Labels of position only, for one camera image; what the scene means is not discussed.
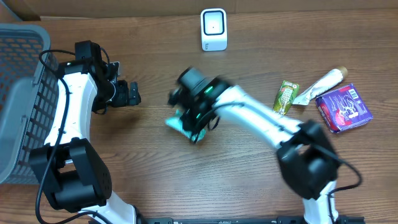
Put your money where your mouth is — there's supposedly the teal plastic packet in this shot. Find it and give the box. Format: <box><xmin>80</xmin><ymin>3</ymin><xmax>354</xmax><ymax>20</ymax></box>
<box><xmin>164</xmin><ymin>108</ymin><xmax>208</xmax><ymax>143</ymax></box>

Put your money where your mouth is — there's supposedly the green yellow snack packet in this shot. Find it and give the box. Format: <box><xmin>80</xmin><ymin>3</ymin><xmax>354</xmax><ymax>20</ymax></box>
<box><xmin>273</xmin><ymin>80</ymin><xmax>300</xmax><ymax>115</ymax></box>

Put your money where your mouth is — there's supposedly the white bamboo print tube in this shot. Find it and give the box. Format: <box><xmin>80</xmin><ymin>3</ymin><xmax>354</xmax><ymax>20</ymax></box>
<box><xmin>292</xmin><ymin>66</ymin><xmax>348</xmax><ymax>106</ymax></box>

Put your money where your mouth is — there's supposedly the purple Carefree pad pack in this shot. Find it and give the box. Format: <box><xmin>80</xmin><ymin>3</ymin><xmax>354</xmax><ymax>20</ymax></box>
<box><xmin>315</xmin><ymin>83</ymin><xmax>373</xmax><ymax>133</ymax></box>

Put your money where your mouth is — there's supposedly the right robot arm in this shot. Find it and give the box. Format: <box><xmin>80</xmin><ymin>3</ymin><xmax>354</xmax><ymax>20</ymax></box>
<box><xmin>168</xmin><ymin>67</ymin><xmax>341</xmax><ymax>223</ymax></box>

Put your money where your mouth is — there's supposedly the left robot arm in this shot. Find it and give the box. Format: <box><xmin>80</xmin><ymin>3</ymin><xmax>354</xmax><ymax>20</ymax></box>
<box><xmin>29</xmin><ymin>40</ymin><xmax>146</xmax><ymax>223</ymax></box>

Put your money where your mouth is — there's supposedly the white barcode scanner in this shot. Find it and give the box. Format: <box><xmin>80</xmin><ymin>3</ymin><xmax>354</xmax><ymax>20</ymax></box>
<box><xmin>200</xmin><ymin>8</ymin><xmax>228</xmax><ymax>52</ymax></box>

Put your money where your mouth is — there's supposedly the grey plastic basket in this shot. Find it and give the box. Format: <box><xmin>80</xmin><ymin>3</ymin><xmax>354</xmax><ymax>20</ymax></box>
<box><xmin>1</xmin><ymin>24</ymin><xmax>58</xmax><ymax>184</ymax></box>

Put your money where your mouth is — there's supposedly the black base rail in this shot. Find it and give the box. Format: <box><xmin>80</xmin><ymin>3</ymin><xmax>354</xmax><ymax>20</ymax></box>
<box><xmin>88</xmin><ymin>215</ymin><xmax>366</xmax><ymax>224</ymax></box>

